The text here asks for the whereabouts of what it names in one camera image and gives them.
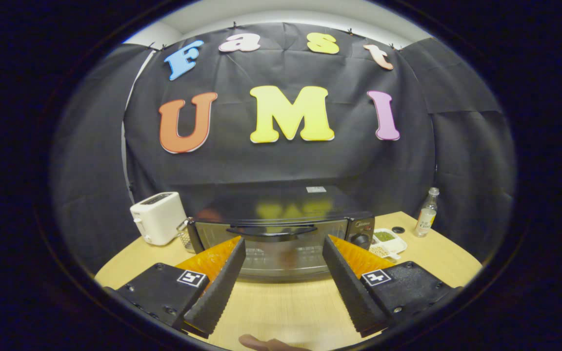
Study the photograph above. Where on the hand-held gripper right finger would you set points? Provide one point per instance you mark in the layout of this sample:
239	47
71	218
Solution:
351	297

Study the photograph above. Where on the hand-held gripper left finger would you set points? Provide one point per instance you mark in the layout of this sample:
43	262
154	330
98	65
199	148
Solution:
217	297

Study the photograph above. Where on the black toaster oven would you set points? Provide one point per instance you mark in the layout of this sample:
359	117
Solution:
271	204

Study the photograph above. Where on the clear glass bottle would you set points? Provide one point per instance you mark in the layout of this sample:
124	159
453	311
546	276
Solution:
426	219

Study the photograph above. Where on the white divided seasoning dish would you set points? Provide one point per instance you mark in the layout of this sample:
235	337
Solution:
393	246

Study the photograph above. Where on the small black round cap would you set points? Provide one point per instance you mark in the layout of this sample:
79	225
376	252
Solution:
398	229

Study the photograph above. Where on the white bread toaster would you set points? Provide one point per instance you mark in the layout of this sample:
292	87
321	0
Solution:
156	219

